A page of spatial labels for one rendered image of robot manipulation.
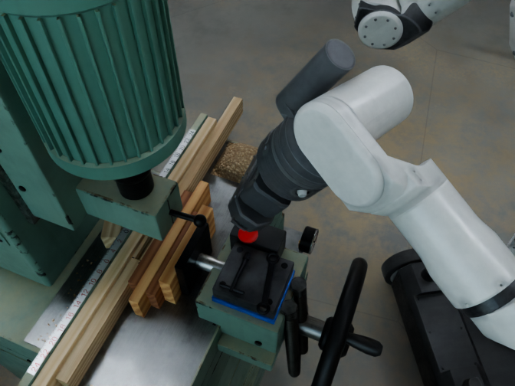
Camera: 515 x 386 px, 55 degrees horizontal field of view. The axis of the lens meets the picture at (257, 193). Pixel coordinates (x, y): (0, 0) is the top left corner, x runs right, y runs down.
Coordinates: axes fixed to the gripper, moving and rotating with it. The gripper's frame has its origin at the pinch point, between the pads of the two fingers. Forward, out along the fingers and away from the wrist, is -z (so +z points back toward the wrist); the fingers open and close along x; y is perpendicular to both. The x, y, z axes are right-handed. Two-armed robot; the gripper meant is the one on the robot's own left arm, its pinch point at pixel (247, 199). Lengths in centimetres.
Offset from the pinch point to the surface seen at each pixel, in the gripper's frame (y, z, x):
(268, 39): 1, -128, 176
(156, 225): 7.6, -11.5, -5.2
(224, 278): -4.7, -9.7, -7.2
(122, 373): -0.7, -23.5, -22.9
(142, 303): 2.3, -20.8, -13.3
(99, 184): 17.8, -14.6, -3.3
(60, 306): 12.0, -42.3, -15.1
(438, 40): -74, -86, 210
